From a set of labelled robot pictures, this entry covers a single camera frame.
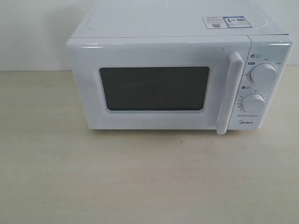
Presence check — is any white microwave door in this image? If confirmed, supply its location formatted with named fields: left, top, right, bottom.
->
left=66, top=35, right=251, bottom=134

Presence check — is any white microwave oven body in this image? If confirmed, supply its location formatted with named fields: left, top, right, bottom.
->
left=69, top=0, right=293, bottom=131

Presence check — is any lower white control knob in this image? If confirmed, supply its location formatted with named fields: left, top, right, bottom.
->
left=241, top=93, right=265, bottom=113

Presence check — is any white control knob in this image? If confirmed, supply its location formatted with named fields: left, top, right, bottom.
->
left=241, top=93, right=265, bottom=113
left=250, top=63, right=277, bottom=85

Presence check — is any upper white control knob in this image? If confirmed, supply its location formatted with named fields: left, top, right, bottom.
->
left=250, top=63, right=277, bottom=85

